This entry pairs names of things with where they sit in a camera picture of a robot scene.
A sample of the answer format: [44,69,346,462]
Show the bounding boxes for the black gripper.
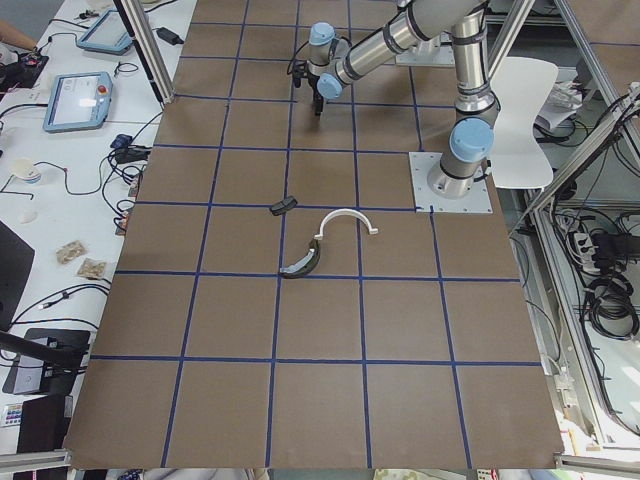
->
[292,60,326,116]

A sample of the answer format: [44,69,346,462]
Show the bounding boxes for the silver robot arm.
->
[287,1,488,115]
[431,1,498,199]

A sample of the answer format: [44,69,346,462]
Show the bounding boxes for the small black brake pad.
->
[269,196,298,216]

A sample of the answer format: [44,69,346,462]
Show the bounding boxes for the black power adapter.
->
[156,27,184,45]

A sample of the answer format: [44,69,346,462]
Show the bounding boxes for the dark green curved brake shoe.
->
[278,239,321,279]

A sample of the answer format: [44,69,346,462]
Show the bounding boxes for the white chair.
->
[488,57,558,189]

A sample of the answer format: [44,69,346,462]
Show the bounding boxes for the blue teach pendant far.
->
[76,9,132,55]

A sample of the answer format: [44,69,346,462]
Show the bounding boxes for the blue teach pendant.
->
[76,9,132,55]
[43,71,112,133]

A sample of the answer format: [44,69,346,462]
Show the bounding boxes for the blue teach pendant near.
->
[43,71,112,133]

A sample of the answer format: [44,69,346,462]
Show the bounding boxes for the paper cup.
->
[10,158,42,184]

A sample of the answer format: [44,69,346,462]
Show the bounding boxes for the black monitor stand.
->
[1,328,90,395]

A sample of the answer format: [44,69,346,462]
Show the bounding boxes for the white curved plastic bracket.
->
[314,208,379,241]

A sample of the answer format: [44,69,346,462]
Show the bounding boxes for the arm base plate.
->
[395,46,454,68]
[409,152,493,215]

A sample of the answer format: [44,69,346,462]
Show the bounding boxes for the aluminium frame post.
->
[114,0,175,105]

